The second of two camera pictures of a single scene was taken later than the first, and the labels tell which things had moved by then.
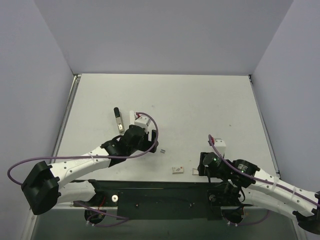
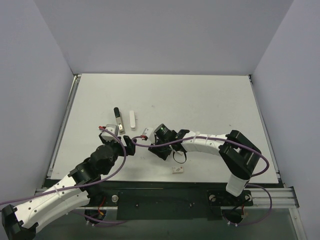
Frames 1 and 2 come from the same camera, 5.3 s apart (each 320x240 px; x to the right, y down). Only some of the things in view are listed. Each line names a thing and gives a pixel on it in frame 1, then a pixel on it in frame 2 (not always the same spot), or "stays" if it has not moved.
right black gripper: x=202 y=165 to x=157 y=149
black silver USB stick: x=118 y=115 stays
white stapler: x=132 y=119 stays
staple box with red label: x=177 y=170 stays
